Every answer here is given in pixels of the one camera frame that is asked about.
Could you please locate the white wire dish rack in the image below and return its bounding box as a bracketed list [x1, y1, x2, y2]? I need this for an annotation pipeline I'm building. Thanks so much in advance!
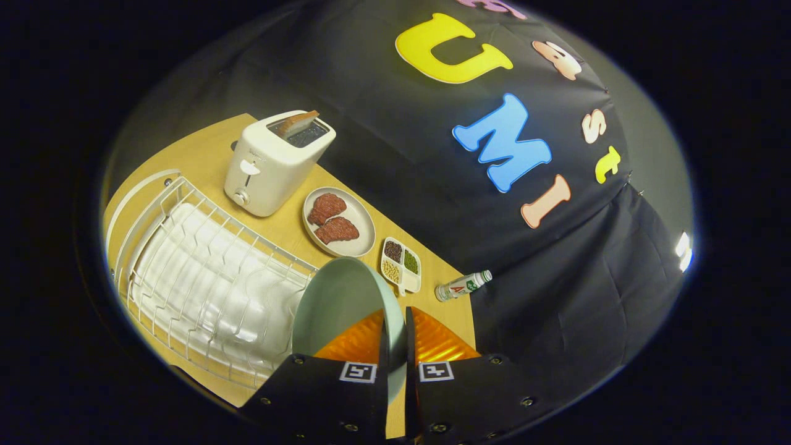
[106, 170, 319, 390]

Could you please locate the white toaster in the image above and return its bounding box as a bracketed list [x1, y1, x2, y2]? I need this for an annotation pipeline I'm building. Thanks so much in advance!
[224, 110, 337, 218]

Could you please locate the white divided dish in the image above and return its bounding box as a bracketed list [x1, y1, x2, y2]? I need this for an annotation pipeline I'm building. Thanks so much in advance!
[379, 237, 423, 297]

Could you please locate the toast slice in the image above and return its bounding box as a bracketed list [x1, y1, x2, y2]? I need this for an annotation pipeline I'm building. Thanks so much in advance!
[274, 110, 320, 138]

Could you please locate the pale green plate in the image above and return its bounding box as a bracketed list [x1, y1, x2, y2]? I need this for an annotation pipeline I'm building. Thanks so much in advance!
[292, 256, 408, 405]

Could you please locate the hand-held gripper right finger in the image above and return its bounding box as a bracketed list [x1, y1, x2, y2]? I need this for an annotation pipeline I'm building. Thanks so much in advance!
[405, 306, 554, 443]

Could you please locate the red meat piece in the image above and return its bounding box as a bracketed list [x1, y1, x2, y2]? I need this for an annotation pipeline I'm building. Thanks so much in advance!
[314, 216, 360, 245]
[307, 193, 347, 226]

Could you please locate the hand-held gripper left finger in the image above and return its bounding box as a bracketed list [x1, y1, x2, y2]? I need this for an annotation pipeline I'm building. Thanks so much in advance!
[238, 309, 391, 441]

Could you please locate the white oval dish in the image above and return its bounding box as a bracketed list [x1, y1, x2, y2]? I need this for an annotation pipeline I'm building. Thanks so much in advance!
[302, 187, 376, 258]

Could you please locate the white drink bottle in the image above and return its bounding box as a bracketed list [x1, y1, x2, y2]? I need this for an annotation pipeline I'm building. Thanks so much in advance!
[434, 269, 493, 302]

